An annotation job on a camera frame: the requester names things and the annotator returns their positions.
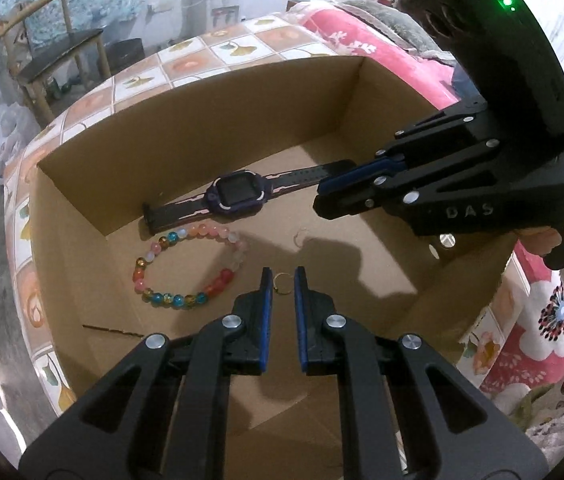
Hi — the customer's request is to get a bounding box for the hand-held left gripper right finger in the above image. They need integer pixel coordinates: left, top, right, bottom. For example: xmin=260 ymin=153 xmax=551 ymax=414
xmin=293 ymin=266 xmax=550 ymax=480

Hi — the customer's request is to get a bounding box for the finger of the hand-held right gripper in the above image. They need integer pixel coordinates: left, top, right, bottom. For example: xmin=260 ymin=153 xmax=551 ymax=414
xmin=312 ymin=151 xmax=496 ymax=221
xmin=317 ymin=99 xmax=494 ymax=197

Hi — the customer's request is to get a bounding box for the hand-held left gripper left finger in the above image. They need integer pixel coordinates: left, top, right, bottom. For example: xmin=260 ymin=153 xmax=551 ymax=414
xmin=19 ymin=266 xmax=275 ymax=480

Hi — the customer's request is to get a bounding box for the brown cardboard box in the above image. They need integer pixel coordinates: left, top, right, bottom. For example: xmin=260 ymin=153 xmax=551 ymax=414
xmin=29 ymin=55 xmax=519 ymax=480

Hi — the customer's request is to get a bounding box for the multicolour glass bead bracelet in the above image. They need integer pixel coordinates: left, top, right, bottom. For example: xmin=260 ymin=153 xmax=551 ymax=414
xmin=132 ymin=225 xmax=251 ymax=311

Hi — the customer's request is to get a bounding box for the pink strap digital watch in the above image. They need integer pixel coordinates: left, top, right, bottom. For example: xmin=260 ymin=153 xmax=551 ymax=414
xmin=142 ymin=159 xmax=357 ymax=234

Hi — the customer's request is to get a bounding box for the person's right hand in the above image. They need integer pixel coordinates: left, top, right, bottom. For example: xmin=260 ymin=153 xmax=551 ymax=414
xmin=514 ymin=170 xmax=564 ymax=259

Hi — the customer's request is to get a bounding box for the grey green blanket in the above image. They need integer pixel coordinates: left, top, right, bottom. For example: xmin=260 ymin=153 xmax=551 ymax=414
xmin=342 ymin=0 xmax=459 ymax=62

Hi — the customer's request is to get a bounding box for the pink floral blanket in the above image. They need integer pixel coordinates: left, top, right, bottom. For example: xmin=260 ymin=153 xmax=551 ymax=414
xmin=284 ymin=0 xmax=564 ymax=397

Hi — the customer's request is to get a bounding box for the thin dark hairpin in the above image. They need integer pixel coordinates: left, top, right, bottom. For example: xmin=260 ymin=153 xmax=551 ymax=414
xmin=82 ymin=324 xmax=145 ymax=337

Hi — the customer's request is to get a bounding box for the white water dispenser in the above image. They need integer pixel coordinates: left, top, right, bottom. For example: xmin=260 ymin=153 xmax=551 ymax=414
xmin=207 ymin=0 xmax=243 ymax=29

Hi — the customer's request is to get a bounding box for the black waste bin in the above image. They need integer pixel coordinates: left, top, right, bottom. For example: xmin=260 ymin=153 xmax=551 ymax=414
xmin=106 ymin=37 xmax=145 ymax=77

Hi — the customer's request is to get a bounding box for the white plastic bag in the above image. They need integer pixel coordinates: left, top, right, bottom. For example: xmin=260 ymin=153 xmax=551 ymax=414
xmin=0 ymin=104 xmax=38 ymax=181

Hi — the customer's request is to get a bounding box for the wooden chair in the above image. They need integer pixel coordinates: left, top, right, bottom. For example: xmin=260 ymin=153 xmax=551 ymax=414
xmin=0 ymin=0 xmax=112 ymax=129

